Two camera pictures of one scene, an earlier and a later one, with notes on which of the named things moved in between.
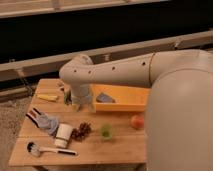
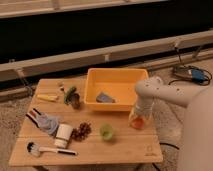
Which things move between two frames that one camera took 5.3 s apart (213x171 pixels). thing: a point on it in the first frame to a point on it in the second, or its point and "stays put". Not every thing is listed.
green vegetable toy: x=67 y=97 stays put
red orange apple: x=137 y=121 stays put
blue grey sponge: x=104 y=98 stays put
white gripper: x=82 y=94 to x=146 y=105
